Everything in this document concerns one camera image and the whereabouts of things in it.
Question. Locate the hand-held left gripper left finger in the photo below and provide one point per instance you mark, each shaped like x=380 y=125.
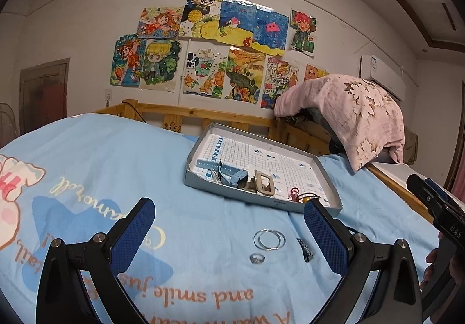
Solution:
x=132 y=233

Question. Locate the green hanging garment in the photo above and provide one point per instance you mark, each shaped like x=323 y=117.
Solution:
x=411 y=146

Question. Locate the blue wrist watch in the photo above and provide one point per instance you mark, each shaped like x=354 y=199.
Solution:
x=238 y=177

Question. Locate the white mattress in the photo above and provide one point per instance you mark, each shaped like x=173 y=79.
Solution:
x=396 y=171

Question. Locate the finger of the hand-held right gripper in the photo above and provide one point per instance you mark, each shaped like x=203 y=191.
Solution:
x=441 y=191
x=421 y=195

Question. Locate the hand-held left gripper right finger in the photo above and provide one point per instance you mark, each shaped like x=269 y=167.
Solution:
x=323 y=233

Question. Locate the wooden bed rail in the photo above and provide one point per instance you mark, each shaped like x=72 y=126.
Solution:
x=203 y=114

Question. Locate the white air conditioner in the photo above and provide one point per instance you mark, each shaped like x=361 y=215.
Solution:
x=383 y=77

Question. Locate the dark curtain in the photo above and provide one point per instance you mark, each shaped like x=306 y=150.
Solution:
x=458 y=135

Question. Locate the silver hair clip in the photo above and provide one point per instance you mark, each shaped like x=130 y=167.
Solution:
x=217 y=177

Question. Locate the beige hair claw clip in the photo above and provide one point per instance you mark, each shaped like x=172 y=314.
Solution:
x=265 y=184

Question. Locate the grey shallow tray box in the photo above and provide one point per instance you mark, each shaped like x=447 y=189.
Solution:
x=261 y=160

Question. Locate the brown wooden door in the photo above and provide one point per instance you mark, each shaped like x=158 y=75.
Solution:
x=45 y=98

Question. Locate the person's right hand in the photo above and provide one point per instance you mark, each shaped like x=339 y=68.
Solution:
x=430 y=267

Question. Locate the white wall outlet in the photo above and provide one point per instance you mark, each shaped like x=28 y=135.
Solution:
x=108 y=95

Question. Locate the blue cartoon printed bed sheet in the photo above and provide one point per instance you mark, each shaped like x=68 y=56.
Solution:
x=109 y=164

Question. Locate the standing fan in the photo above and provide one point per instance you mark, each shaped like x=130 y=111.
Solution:
x=6 y=124

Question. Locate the pink floral blanket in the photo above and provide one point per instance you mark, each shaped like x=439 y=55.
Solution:
x=345 y=106

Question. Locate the group of colourful wall drawings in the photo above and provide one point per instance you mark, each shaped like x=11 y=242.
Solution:
x=218 y=51

